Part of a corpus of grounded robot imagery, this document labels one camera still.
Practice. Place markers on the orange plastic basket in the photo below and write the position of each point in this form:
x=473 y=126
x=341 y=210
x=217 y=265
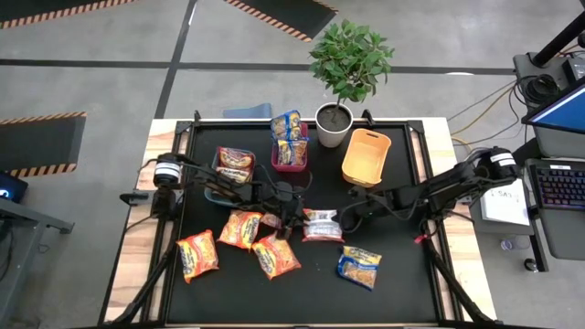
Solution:
x=365 y=157

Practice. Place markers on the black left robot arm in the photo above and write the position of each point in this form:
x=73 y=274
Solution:
x=215 y=178

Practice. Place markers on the green plant in white pot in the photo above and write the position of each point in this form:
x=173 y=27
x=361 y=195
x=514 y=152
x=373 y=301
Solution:
x=328 y=137

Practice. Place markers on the grey metal desk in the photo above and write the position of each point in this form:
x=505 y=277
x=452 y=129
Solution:
x=27 y=217

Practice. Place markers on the clear plastic bottle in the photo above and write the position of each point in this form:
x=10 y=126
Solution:
x=508 y=245

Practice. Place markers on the black backlit keyboard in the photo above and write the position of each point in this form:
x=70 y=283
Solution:
x=560 y=187

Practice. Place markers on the red tag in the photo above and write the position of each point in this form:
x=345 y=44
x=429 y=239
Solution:
x=419 y=239

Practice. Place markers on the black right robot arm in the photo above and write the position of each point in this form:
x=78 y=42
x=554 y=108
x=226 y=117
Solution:
x=452 y=183

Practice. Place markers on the black device with blue light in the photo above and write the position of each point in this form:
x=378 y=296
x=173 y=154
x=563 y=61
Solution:
x=13 y=183

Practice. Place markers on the black table mat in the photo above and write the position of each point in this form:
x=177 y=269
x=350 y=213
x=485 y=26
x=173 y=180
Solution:
x=297 y=301

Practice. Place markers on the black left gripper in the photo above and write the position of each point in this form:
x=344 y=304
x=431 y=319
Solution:
x=279 y=196

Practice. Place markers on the blue-grey plastic basket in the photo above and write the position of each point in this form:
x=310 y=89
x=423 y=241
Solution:
x=215 y=199

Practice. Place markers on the black pole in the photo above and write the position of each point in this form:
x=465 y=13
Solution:
x=560 y=41

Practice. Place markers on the grey equipment cart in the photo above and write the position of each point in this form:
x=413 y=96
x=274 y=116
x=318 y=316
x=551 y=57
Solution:
x=566 y=233

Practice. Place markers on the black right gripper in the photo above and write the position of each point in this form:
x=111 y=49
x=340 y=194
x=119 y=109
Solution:
x=384 y=201

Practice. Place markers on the computer monitor blue screen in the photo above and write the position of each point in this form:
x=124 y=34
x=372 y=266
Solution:
x=562 y=112

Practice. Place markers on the black hazard-striped floor mat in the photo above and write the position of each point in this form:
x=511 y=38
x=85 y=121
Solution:
x=36 y=144
x=27 y=9
x=283 y=11

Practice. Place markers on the pink plastic basket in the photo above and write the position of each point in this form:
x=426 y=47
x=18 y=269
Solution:
x=285 y=168

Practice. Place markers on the black caster wheel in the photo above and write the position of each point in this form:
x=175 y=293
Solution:
x=530 y=265

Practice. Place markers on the wooden table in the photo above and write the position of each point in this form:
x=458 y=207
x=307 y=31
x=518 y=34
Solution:
x=473 y=274

